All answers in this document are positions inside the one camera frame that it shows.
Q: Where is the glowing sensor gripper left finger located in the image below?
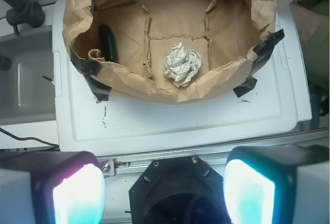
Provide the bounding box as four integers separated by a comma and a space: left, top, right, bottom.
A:
1, 151, 106, 223

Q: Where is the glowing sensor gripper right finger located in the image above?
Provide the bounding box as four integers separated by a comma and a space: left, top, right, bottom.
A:
223, 145, 329, 223

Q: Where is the dark green plastic pickle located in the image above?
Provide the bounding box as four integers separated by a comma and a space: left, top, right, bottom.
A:
98, 24, 118, 63

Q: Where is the white plastic bin lid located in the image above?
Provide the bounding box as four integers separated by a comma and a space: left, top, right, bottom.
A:
52, 0, 311, 156

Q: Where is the black tape strip left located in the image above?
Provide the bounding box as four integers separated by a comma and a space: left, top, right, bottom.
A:
70, 47, 112, 101

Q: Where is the black tape strip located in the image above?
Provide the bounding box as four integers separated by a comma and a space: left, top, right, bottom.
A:
70, 47, 112, 101
233, 29, 285, 98

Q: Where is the black tape strip right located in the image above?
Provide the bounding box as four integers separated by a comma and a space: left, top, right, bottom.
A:
233, 29, 285, 98

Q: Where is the crumpled white paper ball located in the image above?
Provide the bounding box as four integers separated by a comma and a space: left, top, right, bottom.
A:
162, 42, 202, 88

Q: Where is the brown paper bag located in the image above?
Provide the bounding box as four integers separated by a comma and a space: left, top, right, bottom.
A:
63, 0, 277, 104

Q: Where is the black toy faucet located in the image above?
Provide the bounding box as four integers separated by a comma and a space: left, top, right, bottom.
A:
1, 0, 45, 35

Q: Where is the black cable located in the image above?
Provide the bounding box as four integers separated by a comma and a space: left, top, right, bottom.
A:
0, 127, 59, 149

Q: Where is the aluminium rail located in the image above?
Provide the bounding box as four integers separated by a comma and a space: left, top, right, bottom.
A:
97, 127, 329, 177

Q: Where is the black octagonal mount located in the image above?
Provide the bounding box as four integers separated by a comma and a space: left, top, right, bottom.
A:
129, 156, 231, 223

